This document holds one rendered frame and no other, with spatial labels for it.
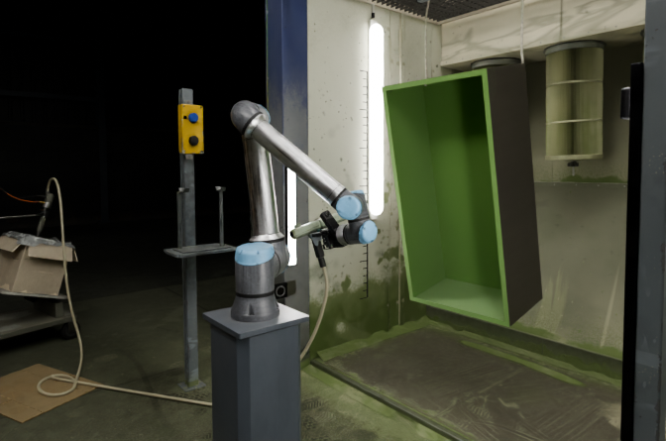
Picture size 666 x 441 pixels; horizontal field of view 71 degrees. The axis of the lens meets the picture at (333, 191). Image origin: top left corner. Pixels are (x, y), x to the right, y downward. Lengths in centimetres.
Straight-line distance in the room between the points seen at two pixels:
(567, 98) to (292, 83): 171
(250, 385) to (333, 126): 167
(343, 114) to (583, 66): 149
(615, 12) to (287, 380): 260
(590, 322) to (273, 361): 200
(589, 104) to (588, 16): 51
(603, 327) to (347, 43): 226
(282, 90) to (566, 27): 176
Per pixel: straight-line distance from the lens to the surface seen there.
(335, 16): 306
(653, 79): 120
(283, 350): 186
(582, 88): 330
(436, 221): 285
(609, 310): 320
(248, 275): 180
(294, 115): 274
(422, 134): 273
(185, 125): 258
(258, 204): 195
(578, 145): 326
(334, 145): 291
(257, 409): 188
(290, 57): 278
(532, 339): 328
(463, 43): 367
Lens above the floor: 122
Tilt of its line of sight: 3 degrees down
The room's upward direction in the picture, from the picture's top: straight up
